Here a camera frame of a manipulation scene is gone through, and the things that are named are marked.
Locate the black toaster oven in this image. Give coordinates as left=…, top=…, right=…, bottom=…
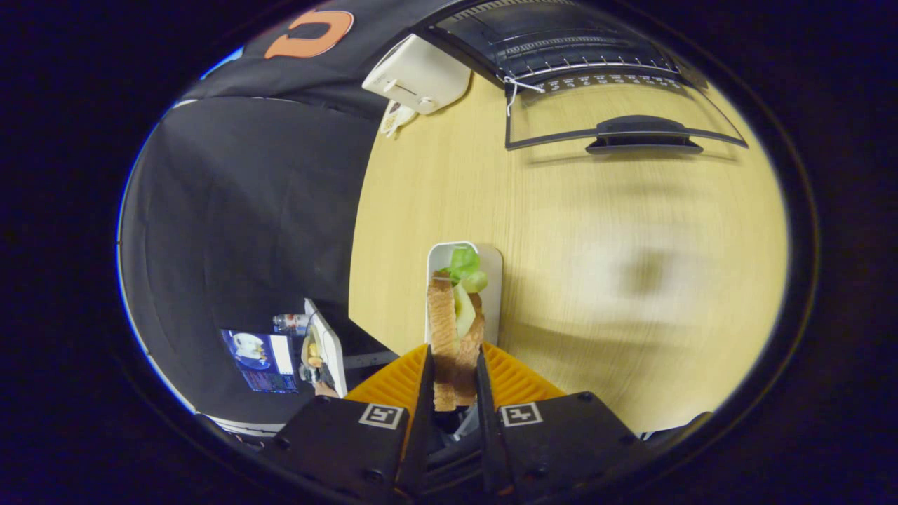
left=414, top=0, right=749, bottom=155

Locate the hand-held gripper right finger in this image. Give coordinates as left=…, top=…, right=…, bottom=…
left=477, top=342, right=650, bottom=500

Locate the white tray with food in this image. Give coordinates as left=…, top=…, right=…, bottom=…
left=300, top=298, right=348, bottom=398

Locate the small white dish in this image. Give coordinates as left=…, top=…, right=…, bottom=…
left=379, top=100, right=420, bottom=139

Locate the lit display screen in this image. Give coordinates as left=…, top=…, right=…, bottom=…
left=220, top=328, right=299, bottom=393

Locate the toast sandwich with lettuce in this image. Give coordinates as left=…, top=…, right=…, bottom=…
left=427, top=245, right=490, bottom=412

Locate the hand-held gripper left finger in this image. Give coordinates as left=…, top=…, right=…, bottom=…
left=260, top=344, right=436, bottom=502

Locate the white rectangular tray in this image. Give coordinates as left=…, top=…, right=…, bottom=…
left=425, top=241, right=504, bottom=348

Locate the white pop-up toaster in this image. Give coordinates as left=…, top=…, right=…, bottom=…
left=361, top=34, right=472, bottom=115

